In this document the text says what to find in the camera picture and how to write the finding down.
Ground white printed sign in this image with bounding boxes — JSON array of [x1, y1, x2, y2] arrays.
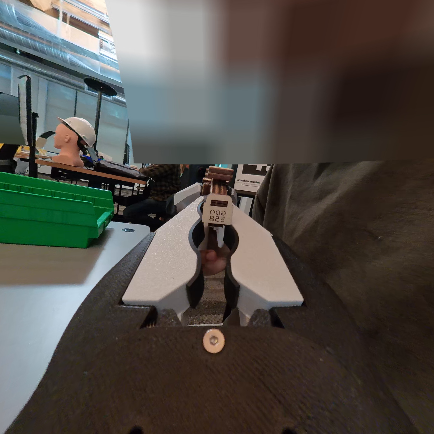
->
[[234, 164, 272, 217]]

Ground brown wooden model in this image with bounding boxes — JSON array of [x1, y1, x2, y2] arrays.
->
[[202, 165, 235, 252]]

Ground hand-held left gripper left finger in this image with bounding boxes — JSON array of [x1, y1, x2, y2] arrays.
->
[[121, 199, 206, 325]]

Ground wooden table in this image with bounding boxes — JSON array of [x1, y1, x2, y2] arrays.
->
[[14, 151, 148, 198]]

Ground grey monitor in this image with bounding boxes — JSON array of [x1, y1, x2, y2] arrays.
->
[[0, 93, 21, 145]]

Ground black softbox light stand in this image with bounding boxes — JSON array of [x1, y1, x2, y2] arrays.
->
[[17, 75, 40, 178]]

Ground black pole round disc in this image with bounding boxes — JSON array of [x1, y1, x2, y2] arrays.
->
[[83, 77, 118, 154]]

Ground green plastic bin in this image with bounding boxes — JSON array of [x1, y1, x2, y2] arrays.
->
[[0, 171, 115, 249]]

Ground mannequin head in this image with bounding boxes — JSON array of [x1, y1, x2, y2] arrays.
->
[[52, 123, 85, 167]]

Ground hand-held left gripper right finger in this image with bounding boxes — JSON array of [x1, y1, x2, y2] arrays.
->
[[223, 205, 304, 327]]

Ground black bag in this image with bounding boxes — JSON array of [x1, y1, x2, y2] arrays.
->
[[93, 160, 147, 179]]

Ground person's right hand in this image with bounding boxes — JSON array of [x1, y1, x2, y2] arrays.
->
[[199, 249, 229, 276]]

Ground white hard hat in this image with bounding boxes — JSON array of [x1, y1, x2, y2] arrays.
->
[[57, 117, 97, 147]]

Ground grey desk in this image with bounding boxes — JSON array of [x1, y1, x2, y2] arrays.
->
[[0, 220, 152, 428]]

